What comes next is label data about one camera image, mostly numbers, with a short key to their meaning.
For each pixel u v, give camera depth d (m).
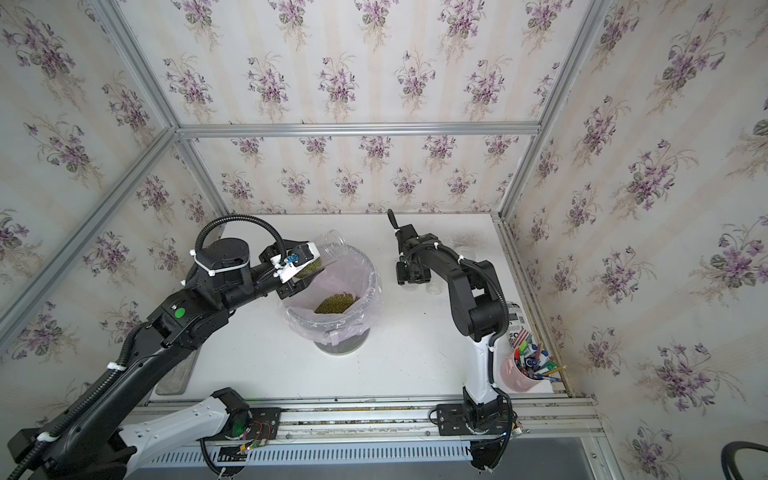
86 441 0.37
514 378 0.70
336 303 0.93
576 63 0.79
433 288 0.96
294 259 0.50
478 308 0.53
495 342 0.55
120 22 0.72
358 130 0.96
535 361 0.72
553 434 0.72
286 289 0.55
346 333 0.69
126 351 0.40
